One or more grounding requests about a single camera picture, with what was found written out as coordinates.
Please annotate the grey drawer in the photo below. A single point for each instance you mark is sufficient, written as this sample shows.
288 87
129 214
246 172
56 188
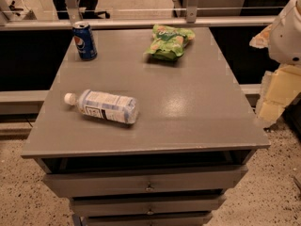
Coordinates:
147 206
144 181
181 219

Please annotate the middle grey drawer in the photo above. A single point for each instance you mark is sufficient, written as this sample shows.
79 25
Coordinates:
147 206

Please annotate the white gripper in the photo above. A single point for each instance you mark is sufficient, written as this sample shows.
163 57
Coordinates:
287 40

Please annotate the clear plastic water bottle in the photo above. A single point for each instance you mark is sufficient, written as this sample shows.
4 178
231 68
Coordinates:
105 106

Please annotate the grey drawer cabinet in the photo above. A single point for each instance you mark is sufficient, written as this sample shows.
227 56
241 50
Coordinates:
192 113

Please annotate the green rice chip bag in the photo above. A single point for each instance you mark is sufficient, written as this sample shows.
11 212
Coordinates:
169 42

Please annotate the blue pepsi can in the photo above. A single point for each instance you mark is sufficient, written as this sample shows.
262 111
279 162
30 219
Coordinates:
84 40

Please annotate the top grey drawer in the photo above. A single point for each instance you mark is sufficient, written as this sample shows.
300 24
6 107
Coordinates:
144 181

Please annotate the grey metal rail frame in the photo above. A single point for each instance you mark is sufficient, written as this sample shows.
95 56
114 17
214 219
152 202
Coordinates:
40 15

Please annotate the bottom grey drawer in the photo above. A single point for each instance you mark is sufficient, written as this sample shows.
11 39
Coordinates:
181 219

